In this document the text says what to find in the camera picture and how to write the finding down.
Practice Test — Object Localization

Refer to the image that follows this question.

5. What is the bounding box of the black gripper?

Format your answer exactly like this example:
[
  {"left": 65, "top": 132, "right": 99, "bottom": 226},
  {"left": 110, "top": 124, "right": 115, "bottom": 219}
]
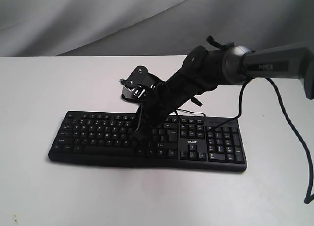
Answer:
[{"left": 133, "top": 72, "right": 209, "bottom": 142}]

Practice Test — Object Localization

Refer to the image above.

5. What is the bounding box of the grey backdrop cloth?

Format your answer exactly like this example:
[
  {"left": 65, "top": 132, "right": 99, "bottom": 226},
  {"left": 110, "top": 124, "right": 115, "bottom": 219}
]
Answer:
[{"left": 0, "top": 0, "right": 314, "bottom": 56}]

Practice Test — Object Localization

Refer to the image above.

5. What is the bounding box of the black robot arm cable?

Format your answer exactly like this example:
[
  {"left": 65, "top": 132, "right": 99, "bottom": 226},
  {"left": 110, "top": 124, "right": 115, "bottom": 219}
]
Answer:
[{"left": 206, "top": 78, "right": 314, "bottom": 204}]

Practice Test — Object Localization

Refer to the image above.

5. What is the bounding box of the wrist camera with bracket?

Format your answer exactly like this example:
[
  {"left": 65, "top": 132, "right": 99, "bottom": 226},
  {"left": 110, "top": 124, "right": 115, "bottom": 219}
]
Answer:
[{"left": 119, "top": 65, "right": 163, "bottom": 103}]

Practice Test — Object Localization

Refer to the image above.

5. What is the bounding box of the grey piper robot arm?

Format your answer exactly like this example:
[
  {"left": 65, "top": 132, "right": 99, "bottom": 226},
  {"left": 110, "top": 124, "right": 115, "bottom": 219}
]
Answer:
[{"left": 133, "top": 37, "right": 314, "bottom": 141}]

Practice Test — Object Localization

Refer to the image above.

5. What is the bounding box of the black USB cable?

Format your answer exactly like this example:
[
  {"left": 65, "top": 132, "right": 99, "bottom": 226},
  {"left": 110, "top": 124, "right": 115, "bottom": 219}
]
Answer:
[{"left": 118, "top": 77, "right": 207, "bottom": 118}]

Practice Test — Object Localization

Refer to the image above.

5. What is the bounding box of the black acer keyboard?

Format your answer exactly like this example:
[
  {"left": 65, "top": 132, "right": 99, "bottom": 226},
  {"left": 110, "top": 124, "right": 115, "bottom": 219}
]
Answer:
[{"left": 48, "top": 111, "right": 247, "bottom": 172}]

